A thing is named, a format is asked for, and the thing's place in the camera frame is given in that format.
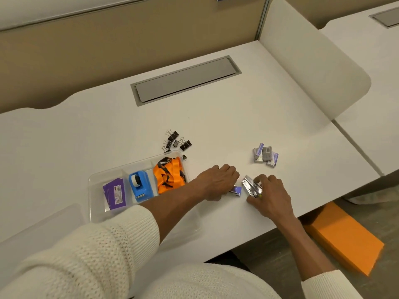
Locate white knitted sweater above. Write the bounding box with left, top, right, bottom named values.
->
left=128, top=262, right=282, bottom=299

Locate person's left forearm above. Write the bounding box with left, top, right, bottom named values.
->
left=0, top=179, right=207, bottom=299

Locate beige partition panel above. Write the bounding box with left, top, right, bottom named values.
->
left=0, top=0, right=269, bottom=114

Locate person's left hand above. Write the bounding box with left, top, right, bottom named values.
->
left=199, top=164, right=241, bottom=202

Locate silver stapler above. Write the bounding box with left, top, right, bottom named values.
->
left=242, top=175, right=263, bottom=198

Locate grey desk cable flap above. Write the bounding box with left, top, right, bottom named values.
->
left=131, top=55, right=242, bottom=107
left=369, top=7, right=399, bottom=29

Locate orange box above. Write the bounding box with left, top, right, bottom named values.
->
left=303, top=201, right=385, bottom=277

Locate flat purple packet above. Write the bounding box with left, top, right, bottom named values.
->
left=102, top=178, right=127, bottom=212

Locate pile of black binder clips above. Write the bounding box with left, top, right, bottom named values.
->
left=161, top=128, right=193, bottom=161

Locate white desk divider panel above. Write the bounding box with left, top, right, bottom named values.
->
left=259, top=0, right=372, bottom=121

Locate person's right forearm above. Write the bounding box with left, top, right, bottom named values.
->
left=276, top=214, right=365, bottom=299

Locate orange and black lanyard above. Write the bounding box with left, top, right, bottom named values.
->
left=152, top=156, right=187, bottom=195

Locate blue tape dispenser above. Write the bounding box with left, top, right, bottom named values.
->
left=128, top=170, right=154, bottom=203

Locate clear plastic lid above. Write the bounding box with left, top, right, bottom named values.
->
left=0, top=203, right=87, bottom=272

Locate person's right hand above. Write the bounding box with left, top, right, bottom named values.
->
left=246, top=174, right=295, bottom=226

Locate clear plastic organizer tray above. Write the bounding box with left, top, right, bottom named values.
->
left=88, top=151, right=201, bottom=238

